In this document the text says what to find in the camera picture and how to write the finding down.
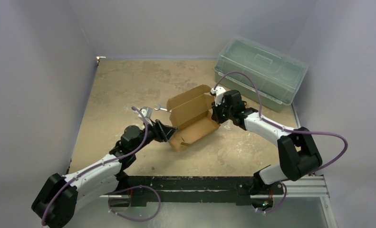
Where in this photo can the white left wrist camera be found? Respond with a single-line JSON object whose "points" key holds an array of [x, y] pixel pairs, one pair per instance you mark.
{"points": [[145, 115]]}

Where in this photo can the brown cardboard box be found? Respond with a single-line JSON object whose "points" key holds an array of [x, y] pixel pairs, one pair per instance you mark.
{"points": [[191, 114]]}

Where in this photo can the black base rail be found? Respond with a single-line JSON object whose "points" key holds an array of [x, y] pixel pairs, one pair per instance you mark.
{"points": [[240, 190]]}

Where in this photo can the silver open-end wrench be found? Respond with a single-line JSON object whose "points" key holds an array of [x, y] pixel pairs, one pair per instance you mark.
{"points": [[158, 107]]}

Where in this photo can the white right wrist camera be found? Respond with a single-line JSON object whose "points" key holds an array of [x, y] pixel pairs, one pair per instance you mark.
{"points": [[217, 92]]}

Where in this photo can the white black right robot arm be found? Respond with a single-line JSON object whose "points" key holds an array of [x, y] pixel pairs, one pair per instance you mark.
{"points": [[298, 153]]}

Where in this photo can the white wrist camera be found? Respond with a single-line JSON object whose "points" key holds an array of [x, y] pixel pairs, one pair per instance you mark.
{"points": [[217, 92], [145, 115]]}

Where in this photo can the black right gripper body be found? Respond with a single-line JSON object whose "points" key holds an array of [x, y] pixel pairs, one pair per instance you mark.
{"points": [[215, 114]]}

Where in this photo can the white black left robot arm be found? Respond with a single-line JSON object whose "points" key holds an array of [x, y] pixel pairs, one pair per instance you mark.
{"points": [[62, 195]]}

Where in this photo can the clear plastic storage box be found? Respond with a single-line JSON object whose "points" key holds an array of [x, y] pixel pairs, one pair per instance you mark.
{"points": [[277, 76]]}

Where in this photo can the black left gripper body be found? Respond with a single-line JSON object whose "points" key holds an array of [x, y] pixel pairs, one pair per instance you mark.
{"points": [[153, 134]]}

